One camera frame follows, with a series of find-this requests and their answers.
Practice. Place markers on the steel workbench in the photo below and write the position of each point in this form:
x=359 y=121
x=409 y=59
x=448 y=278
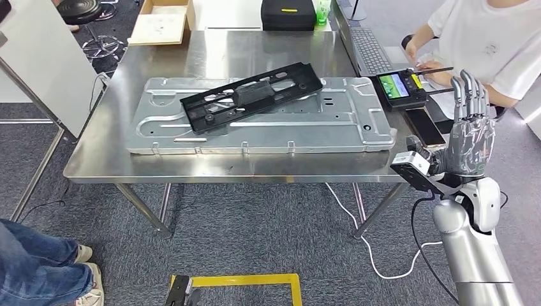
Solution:
x=105 y=160

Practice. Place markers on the cardboard box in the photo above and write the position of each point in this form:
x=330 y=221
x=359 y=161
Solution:
x=190 y=14

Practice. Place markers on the black smartphone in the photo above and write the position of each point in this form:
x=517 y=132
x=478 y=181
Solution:
x=424 y=126

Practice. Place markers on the stamped sheet metal panel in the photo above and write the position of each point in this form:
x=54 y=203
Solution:
x=296 y=126

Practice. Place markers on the person's hand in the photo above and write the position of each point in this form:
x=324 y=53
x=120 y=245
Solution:
x=439 y=79
x=411 y=50

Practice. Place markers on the white foam sheet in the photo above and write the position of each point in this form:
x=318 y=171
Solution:
x=158 y=29

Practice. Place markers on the black controller with screen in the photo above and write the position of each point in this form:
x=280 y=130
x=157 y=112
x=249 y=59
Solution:
x=393 y=86

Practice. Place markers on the black case with yellow label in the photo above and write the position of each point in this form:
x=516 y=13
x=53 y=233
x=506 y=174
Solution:
x=287 y=19

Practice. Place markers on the black stool with chrome base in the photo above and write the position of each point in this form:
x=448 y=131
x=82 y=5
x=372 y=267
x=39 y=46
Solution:
x=80 y=8

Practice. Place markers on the green plastic bottle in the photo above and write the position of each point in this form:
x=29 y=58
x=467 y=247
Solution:
x=323 y=14

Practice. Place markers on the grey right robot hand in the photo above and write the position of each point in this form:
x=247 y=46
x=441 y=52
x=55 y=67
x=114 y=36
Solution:
x=471 y=148

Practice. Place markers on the black plastic panel part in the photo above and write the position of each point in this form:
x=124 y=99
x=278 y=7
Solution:
x=253 y=95

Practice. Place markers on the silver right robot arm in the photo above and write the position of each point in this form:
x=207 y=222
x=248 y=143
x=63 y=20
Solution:
x=477 y=262

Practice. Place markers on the black laptop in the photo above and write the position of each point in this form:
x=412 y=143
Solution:
x=372 y=50

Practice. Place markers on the person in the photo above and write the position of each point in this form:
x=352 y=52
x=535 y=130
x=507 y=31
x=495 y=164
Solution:
x=486 y=38
x=38 y=266

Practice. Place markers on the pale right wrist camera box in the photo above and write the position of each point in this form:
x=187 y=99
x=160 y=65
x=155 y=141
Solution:
x=408 y=159

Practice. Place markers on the steel side table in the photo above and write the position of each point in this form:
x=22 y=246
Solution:
x=38 y=174

